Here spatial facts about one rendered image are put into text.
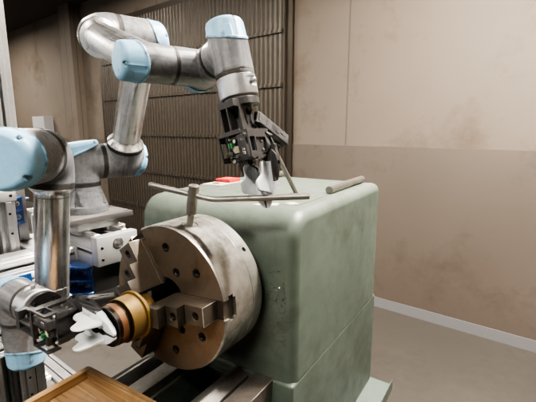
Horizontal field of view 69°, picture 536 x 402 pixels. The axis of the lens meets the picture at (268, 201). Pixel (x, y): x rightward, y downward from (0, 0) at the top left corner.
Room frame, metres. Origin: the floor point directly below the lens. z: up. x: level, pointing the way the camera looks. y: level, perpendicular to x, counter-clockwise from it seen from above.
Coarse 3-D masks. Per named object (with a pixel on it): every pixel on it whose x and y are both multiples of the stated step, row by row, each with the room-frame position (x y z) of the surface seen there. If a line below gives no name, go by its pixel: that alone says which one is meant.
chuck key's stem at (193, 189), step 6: (192, 186) 0.77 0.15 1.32; (198, 186) 0.78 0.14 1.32; (192, 192) 0.77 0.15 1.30; (198, 192) 0.78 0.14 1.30; (192, 198) 0.77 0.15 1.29; (192, 204) 0.77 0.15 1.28; (186, 210) 0.78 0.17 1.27; (192, 210) 0.77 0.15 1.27; (192, 216) 0.78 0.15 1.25; (192, 222) 0.78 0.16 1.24
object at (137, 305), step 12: (120, 300) 0.67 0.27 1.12; (132, 300) 0.67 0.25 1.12; (144, 300) 0.68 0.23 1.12; (108, 312) 0.64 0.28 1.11; (120, 312) 0.64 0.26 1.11; (132, 312) 0.65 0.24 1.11; (144, 312) 0.67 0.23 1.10; (120, 324) 0.63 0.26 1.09; (132, 324) 0.65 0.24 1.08; (144, 324) 0.66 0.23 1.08; (120, 336) 0.62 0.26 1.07; (132, 336) 0.65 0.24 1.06; (144, 336) 0.68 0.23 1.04
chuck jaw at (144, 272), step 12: (144, 240) 0.79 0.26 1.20; (120, 252) 0.78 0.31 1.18; (132, 252) 0.76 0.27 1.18; (144, 252) 0.78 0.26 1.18; (132, 264) 0.74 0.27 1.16; (144, 264) 0.76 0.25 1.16; (156, 264) 0.78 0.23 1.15; (132, 276) 0.73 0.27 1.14; (144, 276) 0.74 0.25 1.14; (156, 276) 0.76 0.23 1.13; (120, 288) 0.72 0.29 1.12; (132, 288) 0.71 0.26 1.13; (144, 288) 0.72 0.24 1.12
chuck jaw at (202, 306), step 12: (168, 300) 0.71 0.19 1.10; (180, 300) 0.70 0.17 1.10; (192, 300) 0.70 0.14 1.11; (204, 300) 0.70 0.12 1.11; (216, 300) 0.70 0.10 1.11; (228, 300) 0.70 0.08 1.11; (156, 312) 0.67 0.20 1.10; (168, 312) 0.68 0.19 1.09; (180, 312) 0.67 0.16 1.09; (192, 312) 0.67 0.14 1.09; (204, 312) 0.66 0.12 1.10; (216, 312) 0.69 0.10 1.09; (228, 312) 0.70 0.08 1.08; (156, 324) 0.67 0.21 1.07; (168, 324) 0.68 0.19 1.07; (180, 324) 0.67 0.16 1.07; (192, 324) 0.67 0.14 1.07; (204, 324) 0.66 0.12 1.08
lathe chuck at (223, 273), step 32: (160, 224) 0.77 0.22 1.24; (160, 256) 0.77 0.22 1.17; (192, 256) 0.72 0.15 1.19; (224, 256) 0.74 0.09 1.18; (160, 288) 0.81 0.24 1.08; (192, 288) 0.73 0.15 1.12; (224, 288) 0.69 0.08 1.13; (224, 320) 0.69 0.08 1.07; (160, 352) 0.78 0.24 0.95; (192, 352) 0.73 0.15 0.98
